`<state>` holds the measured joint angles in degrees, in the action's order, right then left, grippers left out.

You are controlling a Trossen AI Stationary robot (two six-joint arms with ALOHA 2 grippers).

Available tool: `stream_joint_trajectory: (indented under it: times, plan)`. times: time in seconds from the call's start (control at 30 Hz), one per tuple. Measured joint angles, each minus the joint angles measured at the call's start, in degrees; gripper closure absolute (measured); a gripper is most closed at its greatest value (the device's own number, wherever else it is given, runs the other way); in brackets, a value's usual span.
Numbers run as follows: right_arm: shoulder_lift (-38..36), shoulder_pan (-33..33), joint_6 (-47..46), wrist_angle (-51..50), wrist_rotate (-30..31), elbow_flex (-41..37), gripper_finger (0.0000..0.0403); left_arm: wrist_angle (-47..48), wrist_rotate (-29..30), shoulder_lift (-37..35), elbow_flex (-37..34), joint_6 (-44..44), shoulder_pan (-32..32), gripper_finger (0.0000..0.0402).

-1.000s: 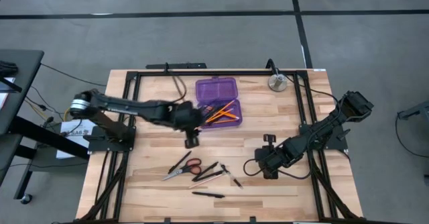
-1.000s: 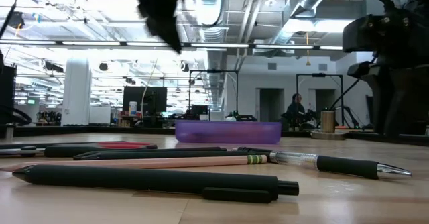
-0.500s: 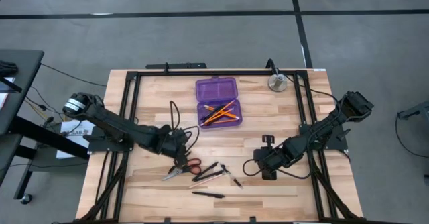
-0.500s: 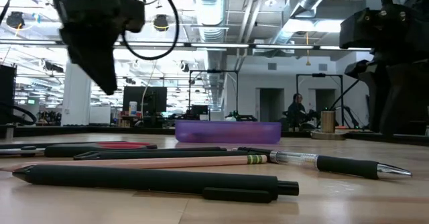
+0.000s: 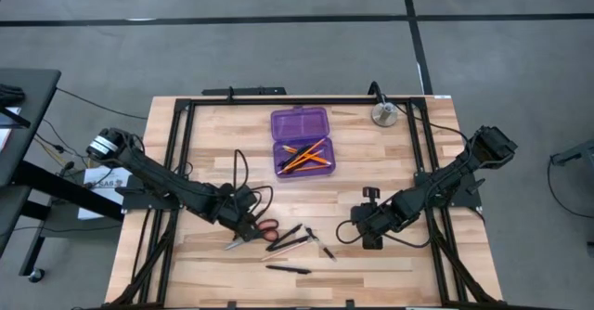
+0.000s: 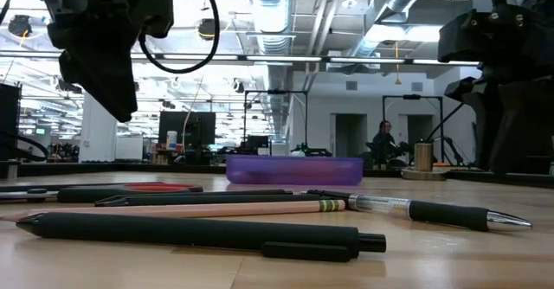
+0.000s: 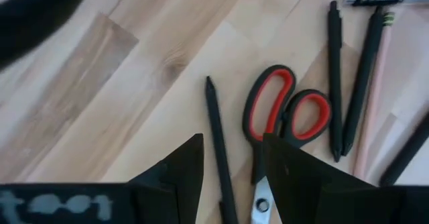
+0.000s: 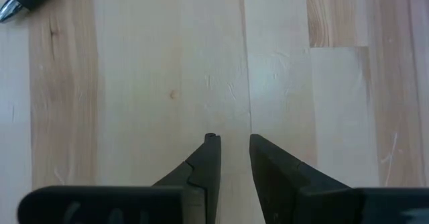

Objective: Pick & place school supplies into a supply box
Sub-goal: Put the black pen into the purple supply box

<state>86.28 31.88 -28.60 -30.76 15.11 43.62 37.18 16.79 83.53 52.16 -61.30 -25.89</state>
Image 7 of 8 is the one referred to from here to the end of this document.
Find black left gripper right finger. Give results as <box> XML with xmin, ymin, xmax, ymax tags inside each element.
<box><xmin>263</xmin><ymin>133</ymin><xmax>375</xmax><ymax>224</ymax></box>

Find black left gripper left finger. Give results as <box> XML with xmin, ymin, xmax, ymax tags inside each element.
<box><xmin>126</xmin><ymin>133</ymin><xmax>204</xmax><ymax>224</ymax></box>

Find red black handled scissors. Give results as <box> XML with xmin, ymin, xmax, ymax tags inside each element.
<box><xmin>241</xmin><ymin>64</ymin><xmax>333</xmax><ymax>224</ymax></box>

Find black matte pen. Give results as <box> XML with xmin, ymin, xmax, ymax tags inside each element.
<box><xmin>204</xmin><ymin>75</ymin><xmax>239</xmax><ymax>224</ymax></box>
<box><xmin>378</xmin><ymin>111</ymin><xmax>429</xmax><ymax>187</ymax></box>
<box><xmin>341</xmin><ymin>5</ymin><xmax>386</xmax><ymax>157</ymax></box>
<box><xmin>327</xmin><ymin>0</ymin><xmax>344</xmax><ymax>164</ymax></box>

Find natural wood pencil green ferrule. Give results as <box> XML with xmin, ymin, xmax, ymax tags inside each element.
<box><xmin>351</xmin><ymin>11</ymin><xmax>396</xmax><ymax>180</ymax></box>

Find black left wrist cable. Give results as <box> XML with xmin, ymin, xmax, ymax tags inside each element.
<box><xmin>0</xmin><ymin>0</ymin><xmax>95</xmax><ymax>71</ymax></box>

